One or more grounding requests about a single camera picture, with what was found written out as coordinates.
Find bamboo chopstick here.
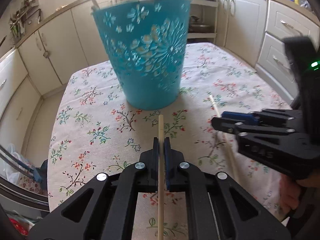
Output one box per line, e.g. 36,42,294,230
91,0,100,11
209,94,241,185
157,114,165,240

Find person right hand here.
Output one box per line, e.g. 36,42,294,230
279,174,302,214

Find floral tablecloth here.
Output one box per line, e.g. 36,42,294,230
47,42,292,240

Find pan on rack shelf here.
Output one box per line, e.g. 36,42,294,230
189,16,214,33

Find teal perforated plastic basket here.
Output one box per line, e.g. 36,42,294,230
92,0,191,110

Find white storage rack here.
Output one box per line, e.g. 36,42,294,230
187,0,219,43

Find wall utensil rack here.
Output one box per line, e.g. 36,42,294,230
9,0,42,43

